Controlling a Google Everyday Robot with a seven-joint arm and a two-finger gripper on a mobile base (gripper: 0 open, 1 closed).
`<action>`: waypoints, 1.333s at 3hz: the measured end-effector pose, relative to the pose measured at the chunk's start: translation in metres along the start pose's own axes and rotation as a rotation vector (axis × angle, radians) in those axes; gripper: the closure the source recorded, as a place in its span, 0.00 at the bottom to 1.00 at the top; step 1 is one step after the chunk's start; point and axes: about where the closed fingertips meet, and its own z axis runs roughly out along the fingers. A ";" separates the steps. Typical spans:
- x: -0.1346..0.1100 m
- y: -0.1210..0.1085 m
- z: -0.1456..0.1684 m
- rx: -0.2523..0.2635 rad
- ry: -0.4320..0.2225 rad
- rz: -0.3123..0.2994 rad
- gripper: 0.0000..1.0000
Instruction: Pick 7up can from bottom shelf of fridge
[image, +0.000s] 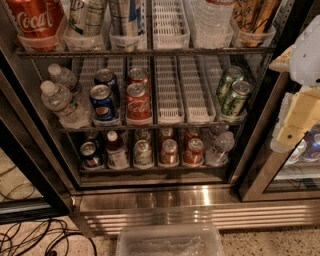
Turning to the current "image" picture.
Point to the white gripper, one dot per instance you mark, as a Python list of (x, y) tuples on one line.
[(307, 58)]

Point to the green 7up can front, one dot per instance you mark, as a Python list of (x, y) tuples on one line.
[(142, 152)]

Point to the green 7up can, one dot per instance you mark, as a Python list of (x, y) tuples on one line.
[(143, 134), (142, 152)]

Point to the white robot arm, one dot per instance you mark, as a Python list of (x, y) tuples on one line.
[(305, 58)]

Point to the green can middle rear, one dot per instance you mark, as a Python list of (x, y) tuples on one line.
[(229, 75)]

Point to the green can middle front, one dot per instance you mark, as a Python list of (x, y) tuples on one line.
[(236, 98)]

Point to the clear water bottle bottom shelf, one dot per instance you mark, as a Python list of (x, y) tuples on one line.
[(221, 142)]

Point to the red Coca-Cola can bottom rear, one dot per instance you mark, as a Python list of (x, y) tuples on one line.
[(192, 132)]

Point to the red coca-cola can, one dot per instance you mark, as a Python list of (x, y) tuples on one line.
[(194, 151), (138, 101), (139, 75), (192, 132)]

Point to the glass fridge door right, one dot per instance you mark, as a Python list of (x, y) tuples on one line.
[(262, 174)]

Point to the red Coca-Cola can bottom front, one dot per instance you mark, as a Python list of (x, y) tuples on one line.
[(194, 151)]

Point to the orange soda can rear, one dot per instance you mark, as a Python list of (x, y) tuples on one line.
[(166, 133)]

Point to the orange soda can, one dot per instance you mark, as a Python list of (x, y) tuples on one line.
[(166, 133), (168, 153)]

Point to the red Coca-Cola can middle rear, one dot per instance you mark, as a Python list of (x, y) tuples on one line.
[(139, 75)]

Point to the orange soda can front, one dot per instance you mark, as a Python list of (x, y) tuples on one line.
[(168, 153)]

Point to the red Coca-Cola can middle front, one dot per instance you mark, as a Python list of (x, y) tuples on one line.
[(138, 101)]

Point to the green 7up can rear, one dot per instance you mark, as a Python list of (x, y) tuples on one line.
[(143, 134)]

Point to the silver blue can top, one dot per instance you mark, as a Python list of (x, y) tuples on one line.
[(126, 17)]

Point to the blue Pepsi can middle rear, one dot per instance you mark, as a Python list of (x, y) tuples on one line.
[(107, 77)]

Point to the blue Pepsi can middle front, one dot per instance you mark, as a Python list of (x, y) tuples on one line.
[(102, 102)]

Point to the blue Pepsi can bottom shelf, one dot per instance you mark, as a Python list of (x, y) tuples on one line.
[(91, 157)]

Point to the steel fridge base grille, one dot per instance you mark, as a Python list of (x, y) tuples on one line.
[(107, 212)]

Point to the black fridge door left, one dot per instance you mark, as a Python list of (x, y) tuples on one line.
[(30, 187)]

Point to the gold brown bottle top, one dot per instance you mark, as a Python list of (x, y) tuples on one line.
[(252, 22)]

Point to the clear water bottle top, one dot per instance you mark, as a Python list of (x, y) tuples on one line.
[(212, 18)]

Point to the cans behind right glass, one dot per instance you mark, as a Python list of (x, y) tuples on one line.
[(308, 150)]

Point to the empty white tray top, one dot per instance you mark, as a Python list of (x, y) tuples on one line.
[(169, 25)]

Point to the empty white tray middle left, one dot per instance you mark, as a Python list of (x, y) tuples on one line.
[(169, 98)]

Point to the brown tea bottle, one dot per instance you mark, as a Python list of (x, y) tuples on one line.
[(117, 158)]

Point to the green white bottle top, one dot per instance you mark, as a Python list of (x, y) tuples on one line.
[(86, 17)]

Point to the clear plastic bin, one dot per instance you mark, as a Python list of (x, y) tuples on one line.
[(170, 240)]

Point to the water bottle middle rear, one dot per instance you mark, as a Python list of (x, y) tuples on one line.
[(65, 77)]

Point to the water bottle middle front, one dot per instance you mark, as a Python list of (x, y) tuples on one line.
[(58, 99)]

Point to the large Coca-Cola bottle top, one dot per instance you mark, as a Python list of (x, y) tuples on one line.
[(38, 19)]

